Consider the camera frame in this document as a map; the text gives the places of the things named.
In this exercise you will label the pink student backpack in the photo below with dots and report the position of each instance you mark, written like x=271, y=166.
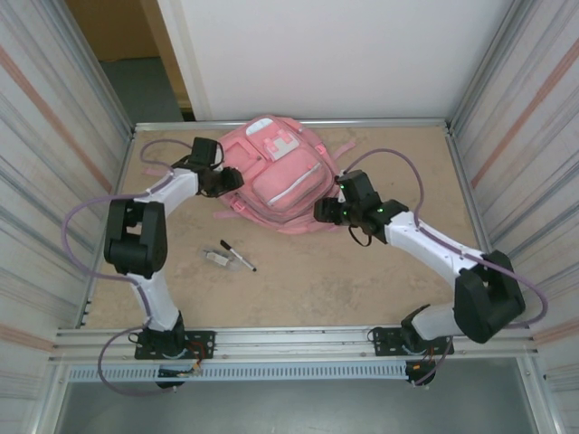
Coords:
x=280, y=181

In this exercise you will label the black marker pen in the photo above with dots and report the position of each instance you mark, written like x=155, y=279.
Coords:
x=237, y=255

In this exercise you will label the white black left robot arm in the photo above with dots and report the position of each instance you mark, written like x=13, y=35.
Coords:
x=135, y=235

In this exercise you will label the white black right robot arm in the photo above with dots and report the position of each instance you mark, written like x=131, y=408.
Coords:
x=429, y=244

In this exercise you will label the brown wooden door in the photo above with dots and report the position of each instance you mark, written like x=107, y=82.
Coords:
x=113, y=27

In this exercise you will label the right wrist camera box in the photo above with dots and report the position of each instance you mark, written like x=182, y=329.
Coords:
x=357, y=185

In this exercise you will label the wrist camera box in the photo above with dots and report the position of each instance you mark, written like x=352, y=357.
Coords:
x=204, y=151
x=357, y=185

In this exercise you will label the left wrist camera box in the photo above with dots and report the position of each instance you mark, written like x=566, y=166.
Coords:
x=204, y=151

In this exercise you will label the narrow aluminium table rail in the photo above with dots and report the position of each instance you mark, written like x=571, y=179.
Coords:
x=181, y=125

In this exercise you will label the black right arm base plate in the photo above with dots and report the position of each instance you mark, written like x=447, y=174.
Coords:
x=384, y=339

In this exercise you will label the wide aluminium table rail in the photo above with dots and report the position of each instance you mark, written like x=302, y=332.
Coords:
x=294, y=336

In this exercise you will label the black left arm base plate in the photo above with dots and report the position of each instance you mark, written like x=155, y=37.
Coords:
x=203, y=339

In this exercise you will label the aluminium enclosure side panel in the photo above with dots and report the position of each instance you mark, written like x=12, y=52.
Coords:
x=45, y=181
x=534, y=181

